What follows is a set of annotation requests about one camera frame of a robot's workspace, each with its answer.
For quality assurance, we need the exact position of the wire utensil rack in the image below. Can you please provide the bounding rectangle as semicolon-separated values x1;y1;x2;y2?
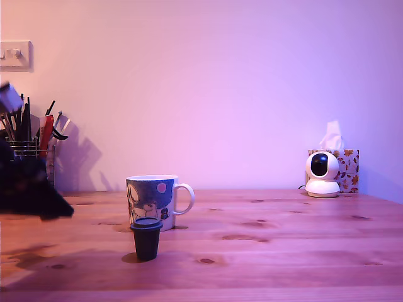
8;140;57;187

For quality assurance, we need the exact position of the leaf print tissue box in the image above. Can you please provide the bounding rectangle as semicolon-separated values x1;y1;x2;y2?
307;148;360;194

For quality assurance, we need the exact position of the pale grey camera box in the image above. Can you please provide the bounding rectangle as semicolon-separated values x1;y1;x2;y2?
0;82;23;116

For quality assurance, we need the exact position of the white mug with cartoon print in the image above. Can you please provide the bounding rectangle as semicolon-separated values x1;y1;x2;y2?
125;174;195;233

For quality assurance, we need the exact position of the black flat spatula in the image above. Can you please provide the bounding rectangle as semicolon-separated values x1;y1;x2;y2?
19;93;32;142

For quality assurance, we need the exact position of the white wall switch plate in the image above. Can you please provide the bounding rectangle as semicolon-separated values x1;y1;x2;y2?
0;40;34;72

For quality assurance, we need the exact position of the black coffee capsule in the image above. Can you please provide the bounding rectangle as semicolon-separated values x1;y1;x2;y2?
130;217;164;262

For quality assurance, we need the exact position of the black handled peeler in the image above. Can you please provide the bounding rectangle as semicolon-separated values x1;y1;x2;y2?
52;110;69;142

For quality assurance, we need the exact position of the red handled utensil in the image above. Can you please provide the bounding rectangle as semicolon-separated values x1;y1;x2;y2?
38;115;55;158

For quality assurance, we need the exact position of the small white round camera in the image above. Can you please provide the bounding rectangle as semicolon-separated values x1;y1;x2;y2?
304;150;341;199

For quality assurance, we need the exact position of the white tissue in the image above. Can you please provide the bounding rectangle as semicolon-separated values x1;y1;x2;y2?
318;120;344;151

